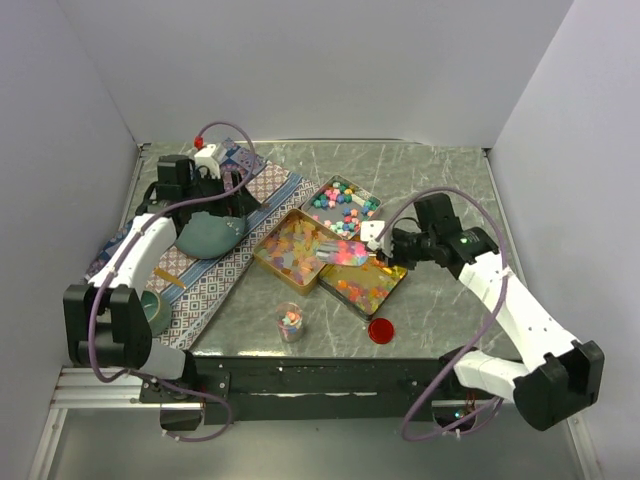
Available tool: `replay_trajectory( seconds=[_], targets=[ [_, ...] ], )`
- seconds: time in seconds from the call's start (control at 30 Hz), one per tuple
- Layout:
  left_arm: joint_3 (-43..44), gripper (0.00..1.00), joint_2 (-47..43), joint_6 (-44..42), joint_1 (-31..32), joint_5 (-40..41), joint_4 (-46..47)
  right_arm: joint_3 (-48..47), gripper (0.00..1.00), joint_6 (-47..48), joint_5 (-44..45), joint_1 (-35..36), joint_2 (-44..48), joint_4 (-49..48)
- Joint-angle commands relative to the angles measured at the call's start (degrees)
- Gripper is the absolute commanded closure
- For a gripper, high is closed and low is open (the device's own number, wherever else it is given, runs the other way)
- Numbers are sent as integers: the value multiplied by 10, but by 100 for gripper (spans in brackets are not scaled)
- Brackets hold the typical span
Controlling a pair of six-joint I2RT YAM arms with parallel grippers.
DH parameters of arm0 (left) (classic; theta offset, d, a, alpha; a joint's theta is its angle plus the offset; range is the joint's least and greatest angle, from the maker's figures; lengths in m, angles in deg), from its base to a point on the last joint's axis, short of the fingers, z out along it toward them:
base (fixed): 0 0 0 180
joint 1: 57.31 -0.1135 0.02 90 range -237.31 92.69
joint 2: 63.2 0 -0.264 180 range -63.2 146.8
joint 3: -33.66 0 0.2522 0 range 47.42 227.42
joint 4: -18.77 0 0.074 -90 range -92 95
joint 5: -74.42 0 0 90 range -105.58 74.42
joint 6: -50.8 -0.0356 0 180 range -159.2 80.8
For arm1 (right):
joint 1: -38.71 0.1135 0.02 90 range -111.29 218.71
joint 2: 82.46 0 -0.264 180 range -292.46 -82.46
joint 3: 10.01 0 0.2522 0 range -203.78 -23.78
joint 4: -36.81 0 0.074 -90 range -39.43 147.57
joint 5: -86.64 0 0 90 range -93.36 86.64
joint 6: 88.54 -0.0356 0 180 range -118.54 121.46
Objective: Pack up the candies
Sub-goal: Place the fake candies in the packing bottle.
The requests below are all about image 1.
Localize pink tin of star candies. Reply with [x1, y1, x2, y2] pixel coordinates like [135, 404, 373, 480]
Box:
[300, 175, 382, 239]

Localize teal ceramic plate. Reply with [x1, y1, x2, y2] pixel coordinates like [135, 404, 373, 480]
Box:
[175, 211, 247, 260]

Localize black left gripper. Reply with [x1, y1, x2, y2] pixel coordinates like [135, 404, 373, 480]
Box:
[183, 169, 260, 218]

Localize gold tin of popsicle candies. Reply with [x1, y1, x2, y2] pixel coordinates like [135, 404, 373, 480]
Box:
[253, 209, 339, 296]

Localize aluminium rail frame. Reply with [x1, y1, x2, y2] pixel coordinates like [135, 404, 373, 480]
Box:
[27, 141, 601, 480]

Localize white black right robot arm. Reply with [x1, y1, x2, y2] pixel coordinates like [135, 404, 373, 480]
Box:
[375, 187, 605, 431]

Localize patterned paper placemat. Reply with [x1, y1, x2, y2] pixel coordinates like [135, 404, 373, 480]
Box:
[83, 137, 321, 354]

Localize gold knife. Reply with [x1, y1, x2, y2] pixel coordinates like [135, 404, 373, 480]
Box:
[153, 267, 186, 289]

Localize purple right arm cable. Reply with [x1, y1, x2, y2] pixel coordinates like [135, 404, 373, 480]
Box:
[374, 186, 510, 443]

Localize clear glass jar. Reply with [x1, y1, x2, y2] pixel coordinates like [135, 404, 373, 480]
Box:
[276, 302, 305, 343]

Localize red jar lid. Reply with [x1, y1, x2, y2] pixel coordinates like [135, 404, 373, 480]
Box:
[367, 317, 395, 345]

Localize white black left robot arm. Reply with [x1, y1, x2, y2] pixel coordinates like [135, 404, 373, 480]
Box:
[63, 155, 260, 402]

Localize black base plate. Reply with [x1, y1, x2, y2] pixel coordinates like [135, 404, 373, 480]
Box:
[74, 347, 555, 426]

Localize metal scoop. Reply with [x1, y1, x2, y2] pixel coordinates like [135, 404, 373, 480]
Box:
[314, 240, 377, 268]

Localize dark tin of gummy candies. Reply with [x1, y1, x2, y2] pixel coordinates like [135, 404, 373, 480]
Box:
[319, 261, 408, 321]

